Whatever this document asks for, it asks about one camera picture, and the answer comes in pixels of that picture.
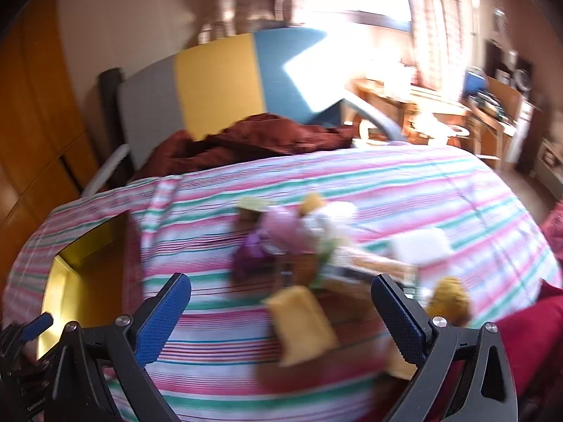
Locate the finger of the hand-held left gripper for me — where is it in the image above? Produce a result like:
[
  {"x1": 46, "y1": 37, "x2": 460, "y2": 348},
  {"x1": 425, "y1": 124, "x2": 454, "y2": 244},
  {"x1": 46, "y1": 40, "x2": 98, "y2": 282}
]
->
[{"x1": 0, "y1": 312, "x2": 54, "y2": 363}]

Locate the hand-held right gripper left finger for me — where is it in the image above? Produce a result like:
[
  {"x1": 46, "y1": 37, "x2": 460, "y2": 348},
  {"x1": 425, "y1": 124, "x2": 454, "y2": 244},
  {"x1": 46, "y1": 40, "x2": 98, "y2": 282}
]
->
[{"x1": 46, "y1": 273, "x2": 192, "y2": 422}]

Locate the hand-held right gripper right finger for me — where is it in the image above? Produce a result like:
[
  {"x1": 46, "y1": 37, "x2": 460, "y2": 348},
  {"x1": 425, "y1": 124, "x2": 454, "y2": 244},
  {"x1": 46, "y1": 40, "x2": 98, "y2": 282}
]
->
[{"x1": 371, "y1": 274, "x2": 517, "y2": 422}]

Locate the yellow sponge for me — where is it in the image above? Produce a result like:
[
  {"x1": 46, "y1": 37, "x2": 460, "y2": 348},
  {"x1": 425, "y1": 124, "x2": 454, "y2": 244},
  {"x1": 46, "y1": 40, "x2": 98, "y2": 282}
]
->
[
  {"x1": 299, "y1": 192, "x2": 328, "y2": 218},
  {"x1": 264, "y1": 286, "x2": 339, "y2": 367},
  {"x1": 386, "y1": 342, "x2": 417, "y2": 379}
]

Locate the yellow plush toy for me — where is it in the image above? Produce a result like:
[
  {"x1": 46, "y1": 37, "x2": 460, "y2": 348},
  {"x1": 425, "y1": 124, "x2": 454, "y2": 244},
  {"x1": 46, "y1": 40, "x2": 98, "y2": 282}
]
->
[{"x1": 426, "y1": 276, "x2": 470, "y2": 327}]

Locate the gold box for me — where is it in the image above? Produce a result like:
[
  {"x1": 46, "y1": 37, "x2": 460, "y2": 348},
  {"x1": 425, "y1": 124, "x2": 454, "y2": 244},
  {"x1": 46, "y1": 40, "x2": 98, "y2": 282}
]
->
[{"x1": 40, "y1": 216, "x2": 129, "y2": 363}]

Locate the brown stick packet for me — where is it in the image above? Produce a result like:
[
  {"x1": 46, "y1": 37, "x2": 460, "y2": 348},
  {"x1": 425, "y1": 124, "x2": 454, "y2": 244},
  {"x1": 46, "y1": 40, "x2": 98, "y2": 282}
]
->
[{"x1": 334, "y1": 250, "x2": 419, "y2": 279}]

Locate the white sponge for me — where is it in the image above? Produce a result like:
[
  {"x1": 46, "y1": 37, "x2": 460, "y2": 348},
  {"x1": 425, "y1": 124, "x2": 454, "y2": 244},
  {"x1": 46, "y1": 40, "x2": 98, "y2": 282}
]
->
[{"x1": 391, "y1": 227, "x2": 452, "y2": 267}]

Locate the purple bag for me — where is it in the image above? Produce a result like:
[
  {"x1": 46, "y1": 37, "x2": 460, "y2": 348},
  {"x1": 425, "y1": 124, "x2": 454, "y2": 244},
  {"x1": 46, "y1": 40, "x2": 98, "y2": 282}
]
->
[{"x1": 231, "y1": 232, "x2": 274, "y2": 279}]

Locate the clear plastic bundle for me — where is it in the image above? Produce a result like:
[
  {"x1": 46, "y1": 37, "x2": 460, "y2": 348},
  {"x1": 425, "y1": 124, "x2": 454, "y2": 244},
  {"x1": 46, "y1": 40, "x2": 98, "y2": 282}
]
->
[{"x1": 303, "y1": 201, "x2": 358, "y2": 239}]

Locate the green and white box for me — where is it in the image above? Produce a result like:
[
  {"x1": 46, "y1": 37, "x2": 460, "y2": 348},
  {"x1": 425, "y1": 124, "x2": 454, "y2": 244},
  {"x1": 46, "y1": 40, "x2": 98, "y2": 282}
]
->
[{"x1": 236, "y1": 197, "x2": 276, "y2": 212}]

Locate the pink bubble pouch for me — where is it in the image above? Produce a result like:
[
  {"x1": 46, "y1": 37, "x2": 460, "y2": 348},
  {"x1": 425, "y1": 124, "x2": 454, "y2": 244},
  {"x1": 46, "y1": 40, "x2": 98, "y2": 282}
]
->
[{"x1": 259, "y1": 206, "x2": 305, "y2": 252}]

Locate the red clothing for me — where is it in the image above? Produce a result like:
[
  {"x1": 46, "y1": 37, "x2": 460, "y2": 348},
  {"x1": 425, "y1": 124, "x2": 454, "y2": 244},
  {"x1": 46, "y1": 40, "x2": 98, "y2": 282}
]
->
[{"x1": 496, "y1": 280, "x2": 563, "y2": 398}]

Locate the pink quilt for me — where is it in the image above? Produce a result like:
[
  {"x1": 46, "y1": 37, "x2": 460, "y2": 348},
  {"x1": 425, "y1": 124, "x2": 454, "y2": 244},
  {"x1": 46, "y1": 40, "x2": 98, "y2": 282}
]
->
[{"x1": 540, "y1": 201, "x2": 563, "y2": 252}]

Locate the wooden wardrobe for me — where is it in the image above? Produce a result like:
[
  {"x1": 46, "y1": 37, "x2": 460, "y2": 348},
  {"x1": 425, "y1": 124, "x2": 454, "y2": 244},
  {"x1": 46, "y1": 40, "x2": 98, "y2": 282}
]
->
[{"x1": 0, "y1": 0, "x2": 103, "y2": 229}]

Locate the dark red jacket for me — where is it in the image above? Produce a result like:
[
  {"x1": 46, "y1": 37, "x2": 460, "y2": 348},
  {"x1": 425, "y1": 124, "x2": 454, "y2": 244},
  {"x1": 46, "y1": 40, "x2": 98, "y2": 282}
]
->
[{"x1": 132, "y1": 113, "x2": 355, "y2": 181}]

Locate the wooden desk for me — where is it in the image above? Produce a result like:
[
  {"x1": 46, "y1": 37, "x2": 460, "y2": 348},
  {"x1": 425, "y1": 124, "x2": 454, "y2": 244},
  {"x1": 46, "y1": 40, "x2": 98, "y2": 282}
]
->
[{"x1": 352, "y1": 77, "x2": 515, "y2": 164}]

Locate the dark shelf unit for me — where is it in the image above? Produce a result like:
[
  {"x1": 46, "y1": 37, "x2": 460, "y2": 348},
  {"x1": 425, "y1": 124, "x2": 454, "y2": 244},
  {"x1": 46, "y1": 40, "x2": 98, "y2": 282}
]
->
[{"x1": 484, "y1": 39, "x2": 547, "y2": 173}]

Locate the white bed rail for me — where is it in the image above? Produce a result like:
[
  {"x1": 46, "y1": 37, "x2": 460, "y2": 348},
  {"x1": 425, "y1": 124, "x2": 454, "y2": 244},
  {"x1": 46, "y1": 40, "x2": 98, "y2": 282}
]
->
[{"x1": 81, "y1": 144, "x2": 131, "y2": 197}]

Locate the grey bed rail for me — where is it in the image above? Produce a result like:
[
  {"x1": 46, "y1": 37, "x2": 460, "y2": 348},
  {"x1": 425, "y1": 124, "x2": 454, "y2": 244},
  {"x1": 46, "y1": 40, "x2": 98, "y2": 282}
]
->
[{"x1": 343, "y1": 91, "x2": 404, "y2": 142}]

